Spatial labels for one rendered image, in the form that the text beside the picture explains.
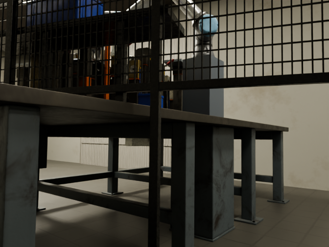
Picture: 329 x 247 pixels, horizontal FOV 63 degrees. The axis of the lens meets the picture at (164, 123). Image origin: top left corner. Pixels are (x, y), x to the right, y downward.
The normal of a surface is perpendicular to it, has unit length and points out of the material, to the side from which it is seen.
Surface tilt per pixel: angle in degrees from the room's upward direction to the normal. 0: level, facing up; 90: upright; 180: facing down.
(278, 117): 90
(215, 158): 90
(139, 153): 90
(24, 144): 90
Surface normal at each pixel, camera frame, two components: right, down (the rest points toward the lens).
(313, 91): -0.61, -0.05
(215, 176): 0.79, -0.02
